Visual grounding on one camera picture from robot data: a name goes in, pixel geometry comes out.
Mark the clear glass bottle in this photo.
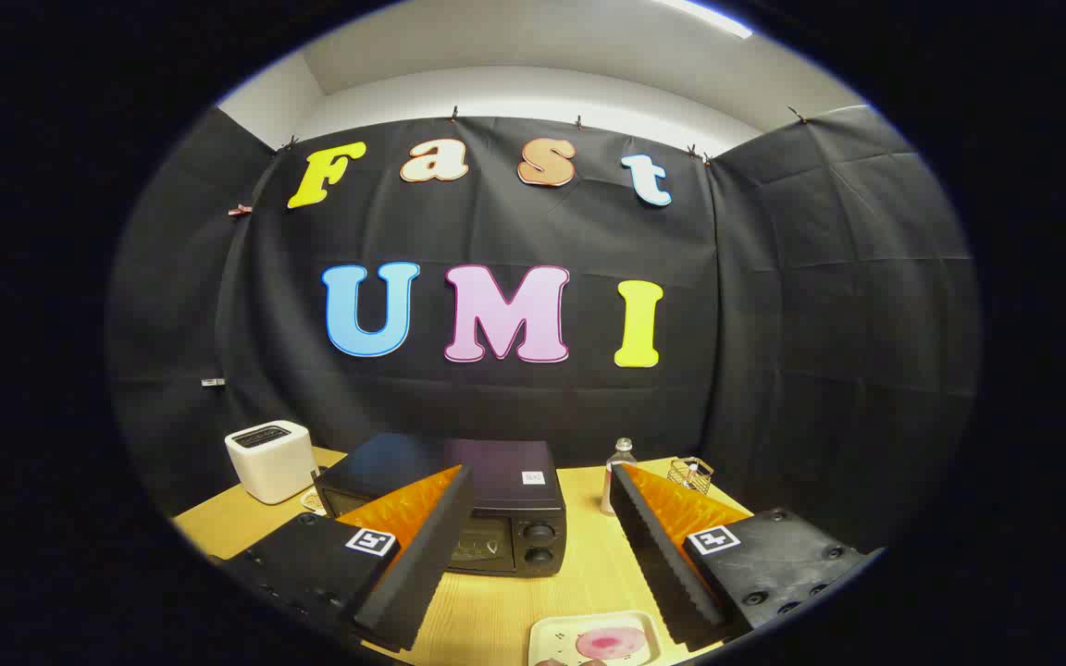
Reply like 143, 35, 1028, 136
601, 438, 638, 516

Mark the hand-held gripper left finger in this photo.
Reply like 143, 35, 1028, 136
218, 464, 476, 653

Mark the pink round ham slice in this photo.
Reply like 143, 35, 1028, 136
577, 626, 650, 660

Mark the black toaster oven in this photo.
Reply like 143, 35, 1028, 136
313, 433, 568, 578

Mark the white bread toaster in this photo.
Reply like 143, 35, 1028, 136
225, 421, 318, 505

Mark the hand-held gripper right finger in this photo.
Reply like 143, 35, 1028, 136
609, 462, 870, 653

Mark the small wire basket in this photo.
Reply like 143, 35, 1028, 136
668, 457, 714, 496

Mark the cream square plate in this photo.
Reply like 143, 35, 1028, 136
529, 610, 665, 666

